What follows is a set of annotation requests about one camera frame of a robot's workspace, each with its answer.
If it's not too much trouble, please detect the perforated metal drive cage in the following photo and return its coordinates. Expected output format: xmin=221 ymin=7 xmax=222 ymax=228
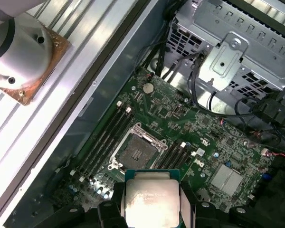
xmin=166 ymin=0 xmax=285 ymax=92

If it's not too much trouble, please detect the metal CPU socket cover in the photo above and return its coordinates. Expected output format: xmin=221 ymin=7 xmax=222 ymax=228
xmin=132 ymin=125 xmax=168 ymax=148

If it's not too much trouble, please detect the round silver coin battery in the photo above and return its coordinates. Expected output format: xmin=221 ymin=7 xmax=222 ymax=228
xmin=142 ymin=82 xmax=154 ymax=94

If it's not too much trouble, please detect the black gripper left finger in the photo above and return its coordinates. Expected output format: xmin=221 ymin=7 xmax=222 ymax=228
xmin=34 ymin=181 xmax=126 ymax=228

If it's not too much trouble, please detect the green motherboard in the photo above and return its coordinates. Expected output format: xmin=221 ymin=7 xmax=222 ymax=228
xmin=51 ymin=67 xmax=277 ymax=216

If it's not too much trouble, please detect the long looping black cable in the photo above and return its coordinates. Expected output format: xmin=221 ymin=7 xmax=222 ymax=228
xmin=187 ymin=53 xmax=285 ymax=117

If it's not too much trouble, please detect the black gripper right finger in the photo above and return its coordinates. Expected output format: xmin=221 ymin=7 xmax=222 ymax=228
xmin=180 ymin=184 xmax=271 ymax=228

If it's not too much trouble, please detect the thick black cable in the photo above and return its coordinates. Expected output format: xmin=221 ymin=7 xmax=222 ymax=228
xmin=154 ymin=14 xmax=171 ymax=78

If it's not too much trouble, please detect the CPU socket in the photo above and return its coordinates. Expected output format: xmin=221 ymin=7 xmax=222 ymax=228
xmin=108 ymin=122 xmax=169 ymax=171

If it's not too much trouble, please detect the black RAM slot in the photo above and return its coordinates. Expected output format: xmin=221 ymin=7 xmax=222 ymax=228
xmin=177 ymin=143 xmax=192 ymax=171
xmin=163 ymin=142 xmax=181 ymax=170
xmin=70 ymin=101 xmax=123 ymax=176
xmin=85 ymin=111 xmax=136 ymax=183
xmin=170 ymin=142 xmax=187 ymax=170
xmin=78 ymin=106 xmax=133 ymax=183
xmin=156 ymin=142 xmax=175 ymax=170
xmin=75 ymin=104 xmax=127 ymax=180

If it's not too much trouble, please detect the black PC case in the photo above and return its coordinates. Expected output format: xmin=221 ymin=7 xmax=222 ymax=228
xmin=2 ymin=0 xmax=285 ymax=228

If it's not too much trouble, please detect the silver CPU with green edge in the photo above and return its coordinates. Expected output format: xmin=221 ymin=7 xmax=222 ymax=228
xmin=124 ymin=169 xmax=181 ymax=228

